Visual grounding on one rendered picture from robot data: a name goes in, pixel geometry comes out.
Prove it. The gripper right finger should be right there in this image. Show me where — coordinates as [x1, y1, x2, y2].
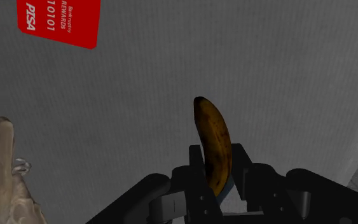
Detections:
[230, 143, 358, 224]

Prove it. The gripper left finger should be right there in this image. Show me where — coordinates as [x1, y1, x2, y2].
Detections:
[85, 144, 226, 224]

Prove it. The brown spotted banana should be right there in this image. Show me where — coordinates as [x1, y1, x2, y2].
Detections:
[193, 95, 233, 197]

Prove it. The beige figurine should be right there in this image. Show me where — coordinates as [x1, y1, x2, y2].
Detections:
[0, 116, 48, 224]

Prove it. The red plastic card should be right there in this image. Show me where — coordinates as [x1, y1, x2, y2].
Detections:
[17, 0, 102, 50]

